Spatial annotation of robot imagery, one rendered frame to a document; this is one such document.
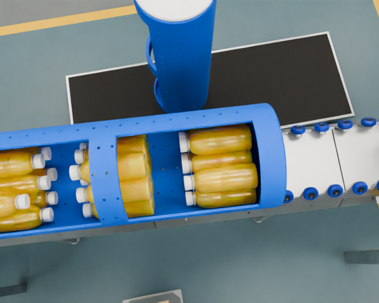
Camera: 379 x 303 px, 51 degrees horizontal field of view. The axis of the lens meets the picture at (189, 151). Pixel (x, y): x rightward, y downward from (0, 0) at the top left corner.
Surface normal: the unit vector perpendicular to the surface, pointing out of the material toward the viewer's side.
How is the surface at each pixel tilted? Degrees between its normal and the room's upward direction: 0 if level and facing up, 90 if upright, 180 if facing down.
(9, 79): 0
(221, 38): 0
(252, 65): 0
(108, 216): 62
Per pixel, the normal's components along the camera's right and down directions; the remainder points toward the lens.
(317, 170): 0.00, -0.26
